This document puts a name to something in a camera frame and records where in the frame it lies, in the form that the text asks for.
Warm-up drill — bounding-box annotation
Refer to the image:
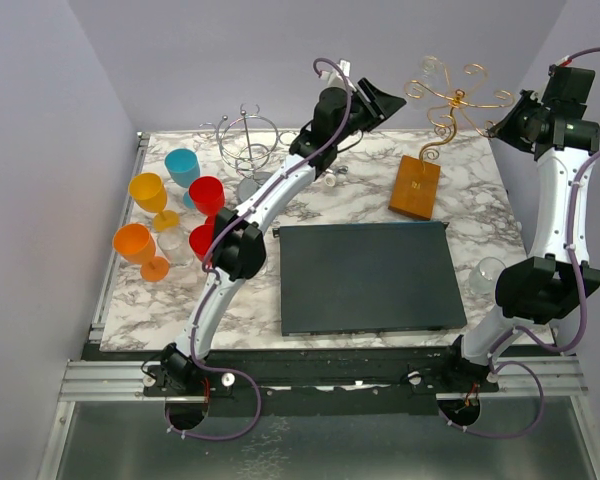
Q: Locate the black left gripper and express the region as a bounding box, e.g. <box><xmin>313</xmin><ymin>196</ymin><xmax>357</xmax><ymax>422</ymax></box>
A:
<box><xmin>329</xmin><ymin>77</ymin><xmax>400</xmax><ymax>145</ymax></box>

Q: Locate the gold wire wooden-base rack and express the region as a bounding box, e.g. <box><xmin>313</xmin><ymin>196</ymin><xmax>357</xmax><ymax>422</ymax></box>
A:
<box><xmin>388</xmin><ymin>60</ymin><xmax>515</xmax><ymax>221</ymax></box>

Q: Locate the blue plastic wine glass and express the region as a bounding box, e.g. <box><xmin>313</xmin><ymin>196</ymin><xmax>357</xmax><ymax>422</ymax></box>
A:
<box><xmin>164</xmin><ymin>148</ymin><xmax>200</xmax><ymax>209</ymax></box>

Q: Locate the red plastic wine glass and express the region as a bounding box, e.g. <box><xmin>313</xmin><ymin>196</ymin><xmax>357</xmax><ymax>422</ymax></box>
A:
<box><xmin>189</xmin><ymin>224</ymin><xmax>214</xmax><ymax>261</ymax></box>

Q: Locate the yellow plastic wine glass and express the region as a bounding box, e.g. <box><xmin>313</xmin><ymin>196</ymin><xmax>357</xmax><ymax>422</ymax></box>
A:
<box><xmin>128</xmin><ymin>172</ymin><xmax>180</xmax><ymax>232</ymax></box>

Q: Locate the clear textured wine glass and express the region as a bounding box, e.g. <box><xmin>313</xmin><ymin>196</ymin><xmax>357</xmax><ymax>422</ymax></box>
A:
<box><xmin>157</xmin><ymin>227</ymin><xmax>193</xmax><ymax>267</ymax></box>

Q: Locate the orange plastic wine glass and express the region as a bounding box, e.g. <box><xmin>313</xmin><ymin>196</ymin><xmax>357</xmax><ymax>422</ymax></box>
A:
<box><xmin>112</xmin><ymin>223</ymin><xmax>170</xmax><ymax>282</ymax></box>

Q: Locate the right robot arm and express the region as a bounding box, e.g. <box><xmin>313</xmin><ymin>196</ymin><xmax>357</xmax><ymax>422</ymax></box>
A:
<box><xmin>439</xmin><ymin>63</ymin><xmax>600</xmax><ymax>392</ymax></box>

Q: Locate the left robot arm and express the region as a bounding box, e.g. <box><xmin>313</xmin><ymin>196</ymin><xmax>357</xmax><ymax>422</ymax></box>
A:
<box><xmin>160</xmin><ymin>79</ymin><xmax>406</xmax><ymax>395</ymax></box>

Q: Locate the chrome wine glass rack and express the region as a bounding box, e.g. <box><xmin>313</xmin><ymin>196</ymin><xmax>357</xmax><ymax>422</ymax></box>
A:
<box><xmin>199</xmin><ymin>102</ymin><xmax>292</xmax><ymax>203</ymax></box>

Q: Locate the dark grey flat box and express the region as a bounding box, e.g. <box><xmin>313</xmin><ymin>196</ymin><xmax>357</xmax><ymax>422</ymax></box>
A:
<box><xmin>274</xmin><ymin>221</ymin><xmax>467</xmax><ymax>336</ymax></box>

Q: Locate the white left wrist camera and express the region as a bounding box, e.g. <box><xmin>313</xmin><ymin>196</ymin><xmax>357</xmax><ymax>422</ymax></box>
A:
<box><xmin>319</xmin><ymin>59</ymin><xmax>354</xmax><ymax>89</ymax></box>

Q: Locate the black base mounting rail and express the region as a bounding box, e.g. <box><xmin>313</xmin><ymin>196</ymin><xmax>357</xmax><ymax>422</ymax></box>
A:
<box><xmin>143</xmin><ymin>346</ymin><xmax>498</xmax><ymax>417</ymax></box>

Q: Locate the aluminium extrusion rail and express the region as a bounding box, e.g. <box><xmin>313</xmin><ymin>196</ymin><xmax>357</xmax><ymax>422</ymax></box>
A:
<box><xmin>59</xmin><ymin>357</ymin><xmax>154</xmax><ymax>401</ymax></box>

